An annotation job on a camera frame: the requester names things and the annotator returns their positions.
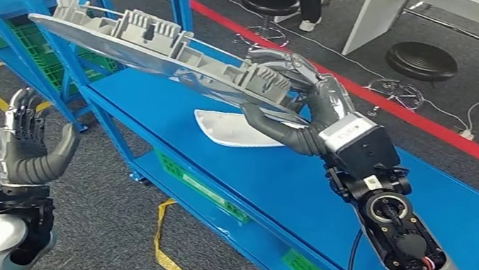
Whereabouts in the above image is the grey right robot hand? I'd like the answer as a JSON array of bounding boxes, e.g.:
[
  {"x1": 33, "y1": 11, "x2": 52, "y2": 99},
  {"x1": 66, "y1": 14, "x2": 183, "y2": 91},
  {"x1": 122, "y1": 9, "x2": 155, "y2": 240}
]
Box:
[{"x1": 233, "y1": 45, "x2": 365, "y2": 164}]

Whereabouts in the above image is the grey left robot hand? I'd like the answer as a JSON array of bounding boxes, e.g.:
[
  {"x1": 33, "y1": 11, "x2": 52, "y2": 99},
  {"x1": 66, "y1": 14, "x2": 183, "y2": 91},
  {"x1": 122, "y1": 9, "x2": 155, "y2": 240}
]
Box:
[{"x1": 0, "y1": 84, "x2": 87, "y2": 195}]

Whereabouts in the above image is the silver wheel hubcap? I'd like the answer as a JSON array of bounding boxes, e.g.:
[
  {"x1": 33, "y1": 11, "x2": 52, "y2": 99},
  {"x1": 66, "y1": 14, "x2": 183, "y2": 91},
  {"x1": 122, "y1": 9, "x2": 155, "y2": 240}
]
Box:
[{"x1": 18, "y1": 0, "x2": 327, "y2": 127}]

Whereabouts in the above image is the white plastic cover part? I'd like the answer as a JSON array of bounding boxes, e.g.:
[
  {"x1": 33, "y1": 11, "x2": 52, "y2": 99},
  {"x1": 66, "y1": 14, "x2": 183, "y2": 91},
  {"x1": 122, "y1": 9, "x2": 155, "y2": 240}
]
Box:
[{"x1": 189, "y1": 106, "x2": 299, "y2": 157}]

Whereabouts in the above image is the chrome chair base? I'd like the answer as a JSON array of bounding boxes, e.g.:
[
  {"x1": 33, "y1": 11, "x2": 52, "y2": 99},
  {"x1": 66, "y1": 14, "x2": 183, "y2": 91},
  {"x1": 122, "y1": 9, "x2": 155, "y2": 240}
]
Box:
[
  {"x1": 360, "y1": 73, "x2": 428, "y2": 125},
  {"x1": 232, "y1": 10, "x2": 294, "y2": 55}
]

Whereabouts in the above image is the black round stool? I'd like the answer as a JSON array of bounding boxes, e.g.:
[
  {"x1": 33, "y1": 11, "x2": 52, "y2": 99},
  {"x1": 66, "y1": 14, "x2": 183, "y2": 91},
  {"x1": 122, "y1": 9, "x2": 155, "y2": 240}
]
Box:
[
  {"x1": 382, "y1": 37, "x2": 462, "y2": 87},
  {"x1": 238, "y1": 0, "x2": 302, "y2": 21}
]

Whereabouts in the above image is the yellow floor tape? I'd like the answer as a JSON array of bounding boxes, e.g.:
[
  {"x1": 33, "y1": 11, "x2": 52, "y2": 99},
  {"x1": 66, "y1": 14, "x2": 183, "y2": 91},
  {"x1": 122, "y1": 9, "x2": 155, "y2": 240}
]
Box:
[{"x1": 148, "y1": 197, "x2": 288, "y2": 270}]

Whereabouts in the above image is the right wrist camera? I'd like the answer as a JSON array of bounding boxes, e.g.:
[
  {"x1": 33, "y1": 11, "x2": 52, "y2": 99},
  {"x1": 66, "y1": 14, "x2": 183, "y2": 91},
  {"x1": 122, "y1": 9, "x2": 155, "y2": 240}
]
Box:
[{"x1": 312, "y1": 107, "x2": 409, "y2": 187}]

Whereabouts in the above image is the white floor cable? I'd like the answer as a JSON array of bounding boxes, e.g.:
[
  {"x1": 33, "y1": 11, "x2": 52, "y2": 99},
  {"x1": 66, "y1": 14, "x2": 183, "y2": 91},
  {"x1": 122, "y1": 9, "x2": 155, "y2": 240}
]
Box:
[{"x1": 179, "y1": 0, "x2": 479, "y2": 143}]

